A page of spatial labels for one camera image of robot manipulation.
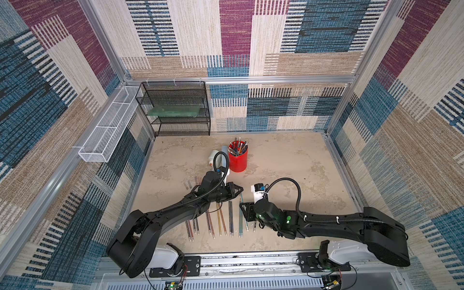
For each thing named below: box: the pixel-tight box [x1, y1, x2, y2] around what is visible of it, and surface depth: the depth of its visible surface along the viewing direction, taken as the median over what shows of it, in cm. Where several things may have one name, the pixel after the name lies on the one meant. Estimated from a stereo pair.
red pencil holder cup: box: [227, 140, 249, 173], surface depth 96 cm
